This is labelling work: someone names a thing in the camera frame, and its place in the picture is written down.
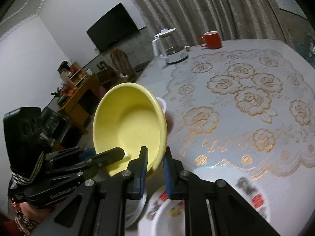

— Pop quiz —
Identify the lace patterned tablecloth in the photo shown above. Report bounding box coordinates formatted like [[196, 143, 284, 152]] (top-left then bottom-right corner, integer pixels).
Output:
[[164, 50, 314, 180]]

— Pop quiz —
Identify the white electric kettle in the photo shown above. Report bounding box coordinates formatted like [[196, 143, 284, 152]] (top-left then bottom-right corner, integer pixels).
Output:
[[152, 28, 188, 65]]

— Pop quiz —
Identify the beige curtain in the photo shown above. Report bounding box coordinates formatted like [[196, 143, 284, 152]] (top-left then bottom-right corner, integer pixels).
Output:
[[132, 0, 294, 47]]

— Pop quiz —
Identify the white oval floral dish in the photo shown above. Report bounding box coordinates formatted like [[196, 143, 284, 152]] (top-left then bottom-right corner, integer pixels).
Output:
[[150, 199, 185, 236]]

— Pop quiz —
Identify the person left hand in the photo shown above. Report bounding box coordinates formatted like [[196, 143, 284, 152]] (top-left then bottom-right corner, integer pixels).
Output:
[[19, 202, 51, 220]]

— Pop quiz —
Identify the red plastic bowl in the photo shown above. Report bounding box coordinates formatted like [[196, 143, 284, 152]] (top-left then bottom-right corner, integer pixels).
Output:
[[156, 97, 173, 135]]

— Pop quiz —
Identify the large white patterned plate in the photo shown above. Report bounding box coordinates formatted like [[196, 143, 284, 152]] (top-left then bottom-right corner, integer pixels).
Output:
[[137, 169, 271, 236]]

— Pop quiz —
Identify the turquoise round plate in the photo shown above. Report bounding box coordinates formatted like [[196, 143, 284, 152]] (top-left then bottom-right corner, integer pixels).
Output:
[[193, 166, 237, 176]]

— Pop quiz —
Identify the red mug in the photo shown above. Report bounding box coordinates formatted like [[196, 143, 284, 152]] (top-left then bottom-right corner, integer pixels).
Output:
[[200, 31, 222, 50]]

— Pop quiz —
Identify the wooden chair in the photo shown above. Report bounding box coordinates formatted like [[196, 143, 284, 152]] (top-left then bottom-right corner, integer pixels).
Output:
[[110, 49, 137, 82]]

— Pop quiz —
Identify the black leather chair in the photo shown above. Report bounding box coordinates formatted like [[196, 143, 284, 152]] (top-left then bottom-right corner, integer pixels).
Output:
[[41, 107, 71, 149]]

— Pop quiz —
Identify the yellow plastic bowl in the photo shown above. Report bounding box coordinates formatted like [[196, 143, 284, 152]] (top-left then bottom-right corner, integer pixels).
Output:
[[92, 83, 168, 177]]

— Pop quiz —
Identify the black wall television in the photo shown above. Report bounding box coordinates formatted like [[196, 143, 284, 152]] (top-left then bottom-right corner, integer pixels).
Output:
[[86, 3, 139, 52]]

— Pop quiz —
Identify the stainless steel bowl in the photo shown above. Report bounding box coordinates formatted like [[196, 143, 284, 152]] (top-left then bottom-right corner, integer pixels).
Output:
[[125, 190, 147, 229]]

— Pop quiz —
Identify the wooden sideboard cabinet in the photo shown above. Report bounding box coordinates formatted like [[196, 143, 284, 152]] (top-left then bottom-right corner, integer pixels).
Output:
[[58, 62, 101, 133]]

